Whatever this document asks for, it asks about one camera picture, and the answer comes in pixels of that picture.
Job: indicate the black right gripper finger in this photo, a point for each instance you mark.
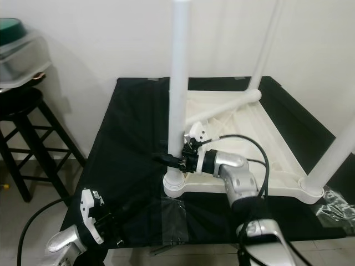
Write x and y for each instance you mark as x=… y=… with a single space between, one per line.
x=169 y=162

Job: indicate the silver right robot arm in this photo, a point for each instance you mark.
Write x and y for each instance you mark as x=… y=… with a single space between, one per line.
x=238 y=177

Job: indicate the black tablecloth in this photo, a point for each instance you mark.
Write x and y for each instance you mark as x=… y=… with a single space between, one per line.
x=122 y=138

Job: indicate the grey metal table leg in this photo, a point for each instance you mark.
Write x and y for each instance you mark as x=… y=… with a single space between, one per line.
x=163 y=249

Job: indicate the white plastic table top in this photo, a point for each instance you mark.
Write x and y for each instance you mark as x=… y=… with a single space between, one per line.
x=255 y=144

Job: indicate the black stool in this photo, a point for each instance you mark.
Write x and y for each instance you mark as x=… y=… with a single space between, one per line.
x=22 y=105

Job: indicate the clear tape patch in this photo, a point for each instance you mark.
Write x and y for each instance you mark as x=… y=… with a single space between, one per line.
x=335 y=208

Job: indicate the clear plastic container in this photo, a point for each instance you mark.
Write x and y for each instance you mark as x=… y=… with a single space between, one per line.
x=28 y=61

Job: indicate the green pot lid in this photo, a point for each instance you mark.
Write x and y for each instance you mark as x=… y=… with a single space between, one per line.
x=11 y=32

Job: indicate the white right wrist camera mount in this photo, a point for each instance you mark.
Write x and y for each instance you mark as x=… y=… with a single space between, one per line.
x=198 y=132

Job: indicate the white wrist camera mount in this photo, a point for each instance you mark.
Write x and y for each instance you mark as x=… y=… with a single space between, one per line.
x=198 y=132
x=90 y=213

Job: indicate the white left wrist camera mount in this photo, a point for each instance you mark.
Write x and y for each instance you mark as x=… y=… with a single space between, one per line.
x=90 y=213

